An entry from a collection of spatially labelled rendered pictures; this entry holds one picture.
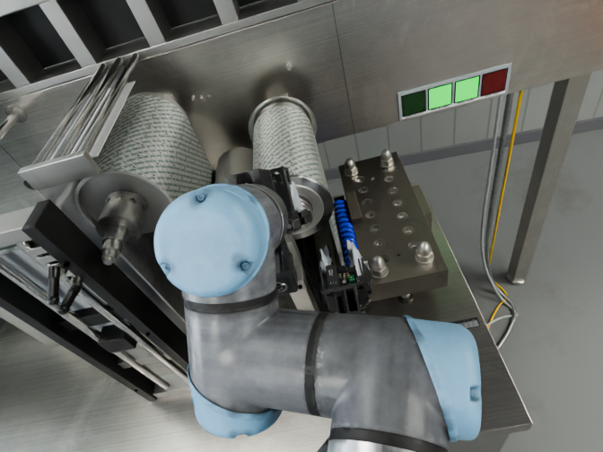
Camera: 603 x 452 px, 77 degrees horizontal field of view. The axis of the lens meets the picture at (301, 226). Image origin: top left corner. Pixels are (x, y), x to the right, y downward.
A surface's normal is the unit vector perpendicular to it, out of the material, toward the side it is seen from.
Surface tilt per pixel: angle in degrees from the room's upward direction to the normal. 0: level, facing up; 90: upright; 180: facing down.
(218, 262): 50
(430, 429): 45
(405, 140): 90
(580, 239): 0
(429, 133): 90
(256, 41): 90
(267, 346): 9
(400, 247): 0
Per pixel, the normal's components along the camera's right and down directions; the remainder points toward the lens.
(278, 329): -0.20, -0.77
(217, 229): -0.10, 0.12
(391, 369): -0.21, -0.57
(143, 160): 0.47, -0.65
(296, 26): 0.08, 0.72
